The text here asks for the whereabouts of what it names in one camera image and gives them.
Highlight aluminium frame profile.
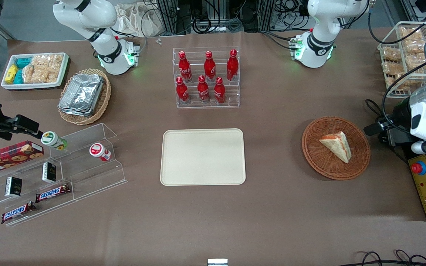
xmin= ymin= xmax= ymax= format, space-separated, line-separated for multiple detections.
xmin=156 ymin=0 xmax=178 ymax=35
xmin=257 ymin=0 xmax=277 ymax=32

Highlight crumpled white cloth bag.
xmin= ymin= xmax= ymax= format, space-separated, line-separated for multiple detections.
xmin=114 ymin=3 xmax=165 ymax=37

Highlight brown table cover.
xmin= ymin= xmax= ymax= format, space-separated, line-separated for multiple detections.
xmin=0 ymin=28 xmax=426 ymax=266

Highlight oval tan wicker basket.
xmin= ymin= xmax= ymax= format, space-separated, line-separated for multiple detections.
xmin=58 ymin=68 xmax=112 ymax=125

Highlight black power cable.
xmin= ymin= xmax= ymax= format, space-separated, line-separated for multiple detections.
xmin=365 ymin=99 xmax=395 ymax=144

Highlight white wire basket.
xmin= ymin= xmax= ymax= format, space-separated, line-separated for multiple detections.
xmin=378 ymin=21 xmax=426 ymax=99

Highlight Snickers chocolate bar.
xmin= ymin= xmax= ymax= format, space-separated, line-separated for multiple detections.
xmin=1 ymin=202 xmax=36 ymax=224
xmin=35 ymin=184 xmax=71 ymax=203

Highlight clear acrylic bottle rack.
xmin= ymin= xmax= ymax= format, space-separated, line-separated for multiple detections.
xmin=173 ymin=47 xmax=240 ymax=109

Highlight stacked aluminium foil trays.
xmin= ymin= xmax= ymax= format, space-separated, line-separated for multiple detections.
xmin=58 ymin=73 xmax=105 ymax=117

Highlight red lid drink bottle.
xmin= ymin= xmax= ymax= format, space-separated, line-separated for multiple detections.
xmin=89 ymin=143 xmax=112 ymax=161

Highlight small black box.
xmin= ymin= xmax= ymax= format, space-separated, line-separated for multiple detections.
xmin=5 ymin=177 xmax=23 ymax=197
xmin=42 ymin=162 xmax=57 ymax=184

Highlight black coiled cable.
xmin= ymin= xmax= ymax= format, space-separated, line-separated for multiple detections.
xmin=192 ymin=15 xmax=213 ymax=34

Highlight red cola bottle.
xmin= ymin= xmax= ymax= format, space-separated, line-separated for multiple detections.
xmin=178 ymin=51 xmax=192 ymax=83
xmin=204 ymin=51 xmax=216 ymax=83
xmin=197 ymin=75 xmax=210 ymax=103
xmin=226 ymin=49 xmax=239 ymax=82
xmin=214 ymin=77 xmax=226 ymax=104
xmin=176 ymin=77 xmax=190 ymax=104

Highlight bagged fried snack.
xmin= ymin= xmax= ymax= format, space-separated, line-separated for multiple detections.
xmin=405 ymin=52 xmax=426 ymax=71
xmin=402 ymin=39 xmax=426 ymax=54
xmin=400 ymin=27 xmax=425 ymax=41
xmin=382 ymin=60 xmax=406 ymax=76
xmin=381 ymin=46 xmax=402 ymax=61
xmin=386 ymin=72 xmax=411 ymax=91

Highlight white rectangular snack bin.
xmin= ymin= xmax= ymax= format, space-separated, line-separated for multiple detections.
xmin=1 ymin=52 xmax=70 ymax=91

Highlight green lid drink bottle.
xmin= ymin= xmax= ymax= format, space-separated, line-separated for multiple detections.
xmin=41 ymin=132 xmax=68 ymax=151

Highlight black appliance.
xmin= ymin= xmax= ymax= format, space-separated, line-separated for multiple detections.
xmin=386 ymin=129 xmax=426 ymax=221

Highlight triangle sandwich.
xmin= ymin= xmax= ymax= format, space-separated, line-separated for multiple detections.
xmin=319 ymin=131 xmax=352 ymax=164

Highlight beige plastic tray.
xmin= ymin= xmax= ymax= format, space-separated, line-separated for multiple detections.
xmin=160 ymin=128 xmax=246 ymax=186

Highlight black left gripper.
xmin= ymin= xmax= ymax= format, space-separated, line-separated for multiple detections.
xmin=364 ymin=98 xmax=414 ymax=136

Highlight yellow snack packet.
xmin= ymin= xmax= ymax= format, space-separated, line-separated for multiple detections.
xmin=5 ymin=65 xmax=18 ymax=84

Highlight black looped cables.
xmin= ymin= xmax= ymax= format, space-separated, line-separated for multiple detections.
xmin=346 ymin=250 xmax=426 ymax=266

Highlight clear acrylic stepped shelf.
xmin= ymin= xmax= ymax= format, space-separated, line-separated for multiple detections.
xmin=0 ymin=123 xmax=128 ymax=226

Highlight red tartan cookie box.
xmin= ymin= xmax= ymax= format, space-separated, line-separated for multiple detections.
xmin=0 ymin=141 xmax=44 ymax=176

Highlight round brown wicker basket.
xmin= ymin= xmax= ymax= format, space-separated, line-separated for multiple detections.
xmin=302 ymin=116 xmax=371 ymax=181

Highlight clear bag of rice crackers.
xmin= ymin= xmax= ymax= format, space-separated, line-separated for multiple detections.
xmin=32 ymin=55 xmax=64 ymax=71
xmin=45 ymin=66 xmax=60 ymax=83
xmin=23 ymin=65 xmax=47 ymax=83

